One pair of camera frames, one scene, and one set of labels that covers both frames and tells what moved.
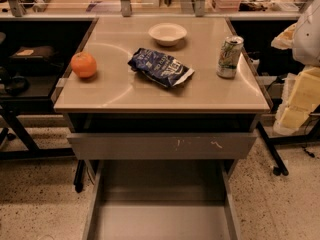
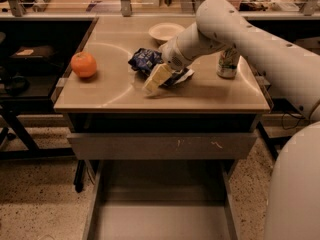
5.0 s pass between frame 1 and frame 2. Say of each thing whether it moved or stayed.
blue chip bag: stayed
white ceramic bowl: stayed
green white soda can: stayed
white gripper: moved
